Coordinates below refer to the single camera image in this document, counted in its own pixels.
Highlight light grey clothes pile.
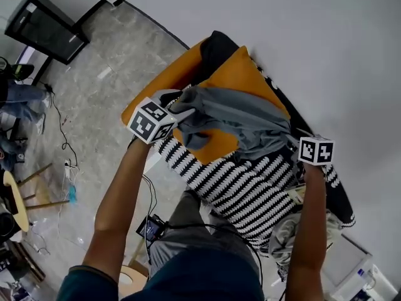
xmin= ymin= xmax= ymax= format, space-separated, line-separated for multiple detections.
xmin=268 ymin=210 xmax=344 ymax=268

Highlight round wooden side table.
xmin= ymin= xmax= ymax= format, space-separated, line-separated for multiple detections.
xmin=2 ymin=163 xmax=70 ymax=233

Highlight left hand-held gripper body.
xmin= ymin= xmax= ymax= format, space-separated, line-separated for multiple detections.
xmin=127 ymin=96 xmax=179 ymax=145

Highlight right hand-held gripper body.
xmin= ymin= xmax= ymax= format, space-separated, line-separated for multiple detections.
xmin=286 ymin=135 xmax=335 ymax=167

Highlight person's grey trousers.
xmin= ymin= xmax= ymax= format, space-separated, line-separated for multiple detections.
xmin=147 ymin=189 xmax=261 ymax=277

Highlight tall black cabinet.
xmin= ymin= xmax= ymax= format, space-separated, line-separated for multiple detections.
xmin=4 ymin=0 xmax=91 ymax=66

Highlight large orange cushion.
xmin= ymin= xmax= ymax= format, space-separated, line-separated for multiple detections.
xmin=172 ymin=45 xmax=291 ymax=166

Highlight person's right forearm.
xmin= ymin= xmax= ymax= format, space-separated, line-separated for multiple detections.
xmin=288 ymin=161 xmax=328 ymax=269

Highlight pale illustrated book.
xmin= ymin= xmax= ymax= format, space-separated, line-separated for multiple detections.
xmin=286 ymin=183 xmax=306 ymax=205

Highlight black screen device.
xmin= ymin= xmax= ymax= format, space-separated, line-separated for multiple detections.
xmin=135 ymin=214 xmax=170 ymax=241

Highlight speckled black white garment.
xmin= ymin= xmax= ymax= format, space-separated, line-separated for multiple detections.
xmin=276 ymin=260 xmax=291 ymax=282

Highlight oval wooden coffee table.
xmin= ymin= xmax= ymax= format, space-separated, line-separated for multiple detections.
xmin=120 ymin=264 xmax=150 ymax=297

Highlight black cushion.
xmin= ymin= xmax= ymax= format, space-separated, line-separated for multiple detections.
xmin=190 ymin=29 xmax=239 ymax=86

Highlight person's left forearm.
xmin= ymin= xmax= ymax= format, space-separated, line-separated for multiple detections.
xmin=93 ymin=138 xmax=164 ymax=231

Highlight striped black white sofa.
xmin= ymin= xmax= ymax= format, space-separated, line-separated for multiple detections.
xmin=121 ymin=29 xmax=357 ymax=256

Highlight black box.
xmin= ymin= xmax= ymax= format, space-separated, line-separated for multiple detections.
xmin=3 ymin=182 xmax=20 ymax=216

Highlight grey garment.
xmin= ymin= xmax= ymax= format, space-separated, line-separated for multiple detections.
xmin=170 ymin=85 xmax=298 ymax=162

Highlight person's dark blue shirt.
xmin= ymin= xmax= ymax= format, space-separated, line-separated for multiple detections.
xmin=56 ymin=249 xmax=267 ymax=301

